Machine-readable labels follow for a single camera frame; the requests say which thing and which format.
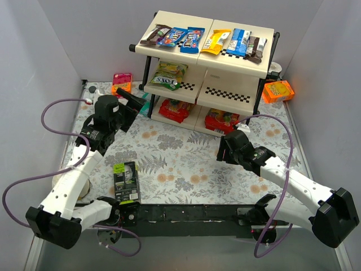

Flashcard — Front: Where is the cream three-tier shelf rack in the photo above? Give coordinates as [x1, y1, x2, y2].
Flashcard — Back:
[129, 11, 280, 136]

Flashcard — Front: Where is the teal tissue packet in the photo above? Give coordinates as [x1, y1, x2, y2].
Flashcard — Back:
[136, 91, 152, 116]

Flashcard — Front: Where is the black green product box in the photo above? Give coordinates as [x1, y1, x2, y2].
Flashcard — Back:
[113, 161, 140, 204]

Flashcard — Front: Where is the red gummy candy bag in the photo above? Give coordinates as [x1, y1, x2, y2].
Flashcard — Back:
[205, 108, 240, 134]

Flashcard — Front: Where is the pink orange candy box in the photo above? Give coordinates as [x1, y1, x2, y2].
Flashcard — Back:
[111, 73, 133, 95]

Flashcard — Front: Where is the green Fox's candy bag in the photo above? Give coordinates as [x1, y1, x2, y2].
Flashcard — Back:
[150, 61, 188, 91]

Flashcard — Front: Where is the brown chocolate bar wrapper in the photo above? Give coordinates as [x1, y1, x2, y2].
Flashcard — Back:
[139, 24, 171, 45]

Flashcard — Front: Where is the paper cup behind shelf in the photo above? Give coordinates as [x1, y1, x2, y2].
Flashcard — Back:
[267, 62, 282, 81]

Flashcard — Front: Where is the blue snack bag on shelf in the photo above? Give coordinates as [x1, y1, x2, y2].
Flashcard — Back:
[226, 28, 252, 57]

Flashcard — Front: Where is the brown chocolate bar on shelf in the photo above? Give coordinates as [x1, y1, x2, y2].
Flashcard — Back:
[243, 36, 267, 64]

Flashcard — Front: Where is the white bottle black cap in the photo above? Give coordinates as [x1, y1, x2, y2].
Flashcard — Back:
[88, 86, 103, 100]

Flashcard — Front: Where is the blue m&m bag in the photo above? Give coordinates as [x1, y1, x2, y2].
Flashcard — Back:
[157, 27, 188, 47]
[180, 27, 205, 54]

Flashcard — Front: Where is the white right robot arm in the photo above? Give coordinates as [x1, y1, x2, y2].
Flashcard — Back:
[217, 130, 359, 248]

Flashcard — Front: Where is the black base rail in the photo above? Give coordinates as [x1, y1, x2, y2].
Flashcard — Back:
[101, 203, 269, 238]

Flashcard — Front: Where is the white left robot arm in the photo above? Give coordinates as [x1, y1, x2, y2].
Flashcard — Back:
[25, 89, 145, 249]

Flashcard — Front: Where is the orange candy box right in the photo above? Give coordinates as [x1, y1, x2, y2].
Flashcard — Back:
[262, 80, 295, 103]

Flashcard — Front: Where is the yellow candy wrapper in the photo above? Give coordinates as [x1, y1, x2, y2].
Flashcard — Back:
[201, 29, 231, 55]

